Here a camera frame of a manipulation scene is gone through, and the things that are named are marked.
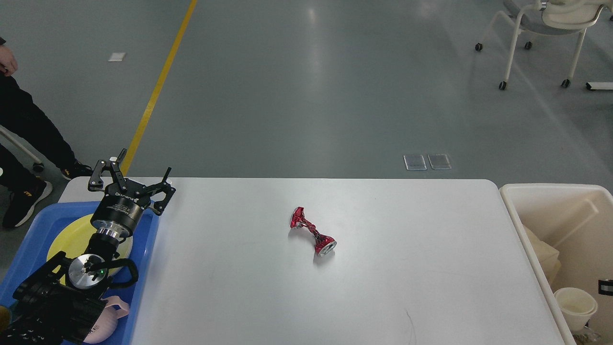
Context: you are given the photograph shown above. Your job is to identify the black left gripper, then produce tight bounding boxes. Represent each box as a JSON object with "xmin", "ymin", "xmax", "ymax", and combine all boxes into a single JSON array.
[{"xmin": 88, "ymin": 149, "xmax": 176, "ymax": 237}]

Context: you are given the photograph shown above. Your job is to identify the white paper cup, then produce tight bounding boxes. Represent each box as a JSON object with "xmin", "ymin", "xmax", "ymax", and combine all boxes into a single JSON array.
[{"xmin": 554, "ymin": 287, "xmax": 598, "ymax": 333}]

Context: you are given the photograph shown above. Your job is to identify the brown paper bag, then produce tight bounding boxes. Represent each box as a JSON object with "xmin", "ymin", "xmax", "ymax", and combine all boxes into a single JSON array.
[{"xmin": 522, "ymin": 225, "xmax": 561, "ymax": 286}]

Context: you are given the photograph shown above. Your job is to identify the yellow round plate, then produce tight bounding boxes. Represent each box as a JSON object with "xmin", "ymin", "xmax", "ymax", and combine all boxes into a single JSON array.
[{"xmin": 46, "ymin": 213, "xmax": 134, "ymax": 277}]

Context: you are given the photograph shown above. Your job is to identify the pink ribbed mug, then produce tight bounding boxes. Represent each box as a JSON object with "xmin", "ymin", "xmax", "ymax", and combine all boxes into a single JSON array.
[{"xmin": 84, "ymin": 296, "xmax": 131, "ymax": 344}]

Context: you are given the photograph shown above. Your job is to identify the crushed red can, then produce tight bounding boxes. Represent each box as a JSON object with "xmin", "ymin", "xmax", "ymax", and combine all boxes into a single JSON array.
[{"xmin": 289, "ymin": 206, "xmax": 338, "ymax": 257}]

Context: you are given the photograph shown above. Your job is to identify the aluminium foil sheet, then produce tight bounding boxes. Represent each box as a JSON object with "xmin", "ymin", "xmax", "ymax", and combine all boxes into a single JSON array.
[{"xmin": 572, "ymin": 326, "xmax": 602, "ymax": 345}]

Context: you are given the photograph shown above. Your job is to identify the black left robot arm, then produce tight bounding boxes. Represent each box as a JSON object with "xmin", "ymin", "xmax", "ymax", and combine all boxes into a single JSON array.
[{"xmin": 1, "ymin": 149, "xmax": 175, "ymax": 345}]

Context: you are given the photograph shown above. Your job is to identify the beige plastic bin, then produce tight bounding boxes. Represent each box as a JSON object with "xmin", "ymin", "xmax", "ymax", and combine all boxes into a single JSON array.
[{"xmin": 499, "ymin": 184, "xmax": 613, "ymax": 345}]

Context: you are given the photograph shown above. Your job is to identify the left white chair leg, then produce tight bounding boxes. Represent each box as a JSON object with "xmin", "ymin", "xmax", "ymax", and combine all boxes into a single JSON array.
[{"xmin": 0, "ymin": 126, "xmax": 45, "ymax": 173}]

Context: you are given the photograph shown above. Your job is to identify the blue plastic tray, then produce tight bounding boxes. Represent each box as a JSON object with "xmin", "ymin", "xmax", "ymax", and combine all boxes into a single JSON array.
[{"xmin": 1, "ymin": 202, "xmax": 159, "ymax": 345}]

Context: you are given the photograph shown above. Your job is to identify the person in dark clothes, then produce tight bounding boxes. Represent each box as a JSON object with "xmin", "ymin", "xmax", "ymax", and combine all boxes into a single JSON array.
[{"xmin": 0, "ymin": 38, "xmax": 94, "ymax": 229}]

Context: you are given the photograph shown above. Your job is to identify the white wheeled chair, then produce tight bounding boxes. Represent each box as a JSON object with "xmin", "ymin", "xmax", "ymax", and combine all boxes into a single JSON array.
[{"xmin": 475, "ymin": 0, "xmax": 612, "ymax": 91}]

